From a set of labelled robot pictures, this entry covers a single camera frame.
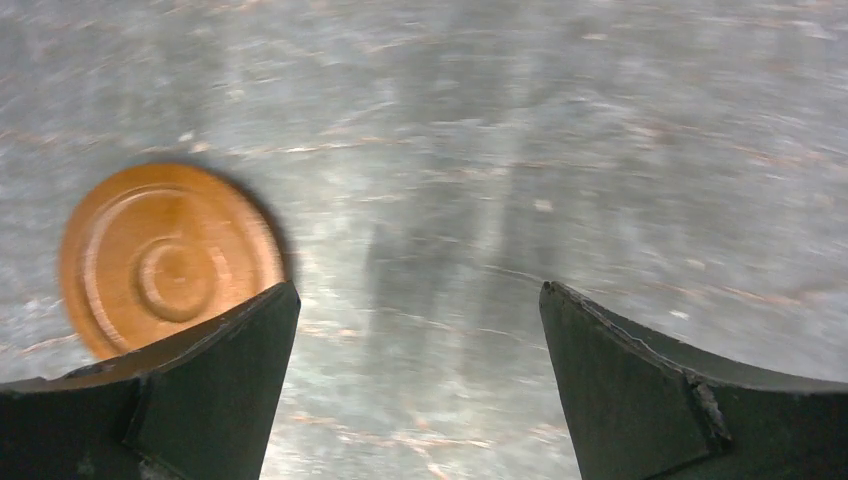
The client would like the wooden coaster one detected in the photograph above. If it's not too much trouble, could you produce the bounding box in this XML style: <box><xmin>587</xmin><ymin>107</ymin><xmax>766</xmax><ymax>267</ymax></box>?
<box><xmin>59</xmin><ymin>163</ymin><xmax>289</xmax><ymax>359</ymax></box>

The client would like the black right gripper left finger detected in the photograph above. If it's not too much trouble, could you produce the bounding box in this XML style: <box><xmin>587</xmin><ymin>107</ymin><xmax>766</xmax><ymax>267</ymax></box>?
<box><xmin>1</xmin><ymin>283</ymin><xmax>300</xmax><ymax>479</ymax></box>

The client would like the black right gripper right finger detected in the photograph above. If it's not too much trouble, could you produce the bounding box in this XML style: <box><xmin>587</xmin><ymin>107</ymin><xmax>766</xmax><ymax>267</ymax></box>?
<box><xmin>539</xmin><ymin>282</ymin><xmax>847</xmax><ymax>480</ymax></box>

